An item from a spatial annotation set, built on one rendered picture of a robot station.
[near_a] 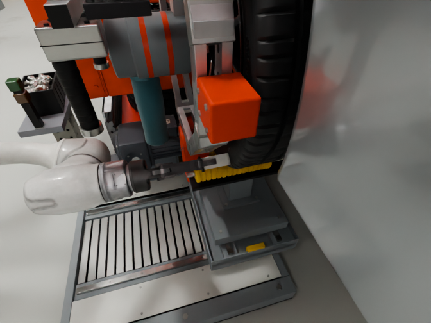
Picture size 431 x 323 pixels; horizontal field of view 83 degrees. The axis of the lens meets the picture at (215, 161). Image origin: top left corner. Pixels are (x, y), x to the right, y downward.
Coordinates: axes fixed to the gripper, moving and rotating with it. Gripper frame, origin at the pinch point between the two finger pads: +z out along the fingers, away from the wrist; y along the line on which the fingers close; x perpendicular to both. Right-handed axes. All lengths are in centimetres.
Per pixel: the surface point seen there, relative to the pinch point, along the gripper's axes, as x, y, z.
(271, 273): -47, -32, 20
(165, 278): -40, -39, -20
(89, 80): 43, -47, -36
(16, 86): 41, -40, -59
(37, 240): -20, -70, -77
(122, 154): 11, -50, -29
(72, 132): 30, -80, -56
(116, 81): 42, -49, -26
